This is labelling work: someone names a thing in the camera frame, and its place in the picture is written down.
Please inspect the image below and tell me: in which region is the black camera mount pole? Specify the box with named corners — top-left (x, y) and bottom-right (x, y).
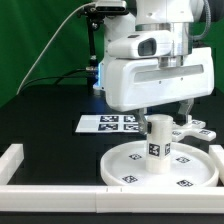
top-left (78, 0), bottom-right (129, 94)

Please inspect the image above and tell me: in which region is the grey cable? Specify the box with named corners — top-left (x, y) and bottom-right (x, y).
top-left (15, 3), bottom-right (98, 97)

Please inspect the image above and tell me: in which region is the white cross-shaped table base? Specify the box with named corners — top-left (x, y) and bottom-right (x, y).
top-left (172, 115), bottom-right (216, 142)

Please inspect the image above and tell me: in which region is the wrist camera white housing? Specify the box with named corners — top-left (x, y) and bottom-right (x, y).
top-left (108, 30), bottom-right (173, 59)

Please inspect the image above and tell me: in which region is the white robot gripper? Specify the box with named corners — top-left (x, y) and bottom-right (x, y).
top-left (106, 47), bottom-right (213, 135)

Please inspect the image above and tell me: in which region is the white round table top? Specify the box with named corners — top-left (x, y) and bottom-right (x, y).
top-left (100, 141), bottom-right (219, 187)

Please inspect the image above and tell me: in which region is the white marker sheet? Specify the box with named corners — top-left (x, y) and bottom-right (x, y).
top-left (76, 115), bottom-right (146, 133)

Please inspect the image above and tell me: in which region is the black cable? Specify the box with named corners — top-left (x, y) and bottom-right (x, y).
top-left (19, 68), bottom-right (94, 93)

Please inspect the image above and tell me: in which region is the white U-shaped frame fence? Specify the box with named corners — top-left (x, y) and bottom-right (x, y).
top-left (0, 144), bottom-right (224, 214)

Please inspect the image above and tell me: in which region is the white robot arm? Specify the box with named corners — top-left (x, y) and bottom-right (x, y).
top-left (94, 0), bottom-right (214, 134)

